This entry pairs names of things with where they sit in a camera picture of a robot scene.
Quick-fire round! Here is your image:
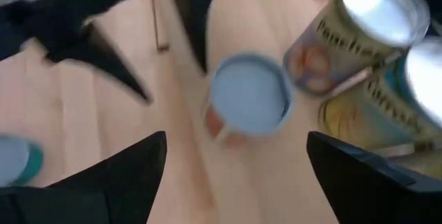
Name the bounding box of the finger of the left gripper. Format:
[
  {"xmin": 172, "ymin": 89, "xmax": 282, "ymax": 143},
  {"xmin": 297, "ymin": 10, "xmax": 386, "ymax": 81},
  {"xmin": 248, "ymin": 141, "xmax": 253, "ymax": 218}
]
[
  {"xmin": 171, "ymin": 0, "xmax": 226, "ymax": 75},
  {"xmin": 44, "ymin": 22, "xmax": 153, "ymax": 106}
]

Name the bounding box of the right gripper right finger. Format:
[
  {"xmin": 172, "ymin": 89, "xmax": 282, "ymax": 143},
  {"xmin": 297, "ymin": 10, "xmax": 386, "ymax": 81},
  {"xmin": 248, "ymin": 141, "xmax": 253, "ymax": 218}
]
[{"xmin": 306, "ymin": 130, "xmax": 442, "ymax": 224}]

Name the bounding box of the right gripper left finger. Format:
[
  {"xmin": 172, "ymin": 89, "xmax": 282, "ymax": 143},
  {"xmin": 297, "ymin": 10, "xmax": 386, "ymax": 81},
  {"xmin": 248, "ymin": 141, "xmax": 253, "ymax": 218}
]
[{"xmin": 48, "ymin": 130, "xmax": 169, "ymax": 224}]

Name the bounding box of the tall pineapple can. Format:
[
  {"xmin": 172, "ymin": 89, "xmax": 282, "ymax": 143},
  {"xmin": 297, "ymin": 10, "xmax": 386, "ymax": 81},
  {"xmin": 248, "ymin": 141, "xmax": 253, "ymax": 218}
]
[{"xmin": 317, "ymin": 37, "xmax": 442, "ymax": 180}]

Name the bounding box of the short tomato can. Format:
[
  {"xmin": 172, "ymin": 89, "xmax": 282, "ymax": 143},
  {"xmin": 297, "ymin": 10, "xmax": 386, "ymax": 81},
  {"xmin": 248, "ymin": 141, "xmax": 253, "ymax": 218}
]
[{"xmin": 202, "ymin": 53, "xmax": 295, "ymax": 147}]

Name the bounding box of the tall peaches can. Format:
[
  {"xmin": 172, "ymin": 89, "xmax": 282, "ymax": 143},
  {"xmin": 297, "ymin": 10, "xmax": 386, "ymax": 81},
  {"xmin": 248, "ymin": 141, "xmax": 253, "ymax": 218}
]
[{"xmin": 282, "ymin": 0, "xmax": 432, "ymax": 97}]

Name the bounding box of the wooden shelf with black legs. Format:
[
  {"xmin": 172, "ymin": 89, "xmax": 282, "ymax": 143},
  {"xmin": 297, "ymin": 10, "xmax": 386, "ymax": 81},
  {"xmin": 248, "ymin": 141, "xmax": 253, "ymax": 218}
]
[{"xmin": 151, "ymin": 0, "xmax": 442, "ymax": 224}]

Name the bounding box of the blue cup rightmost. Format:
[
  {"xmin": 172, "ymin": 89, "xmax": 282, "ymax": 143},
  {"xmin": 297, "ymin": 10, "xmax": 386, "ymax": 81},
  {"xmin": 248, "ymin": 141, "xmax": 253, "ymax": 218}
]
[{"xmin": 0, "ymin": 133, "xmax": 45, "ymax": 187}]

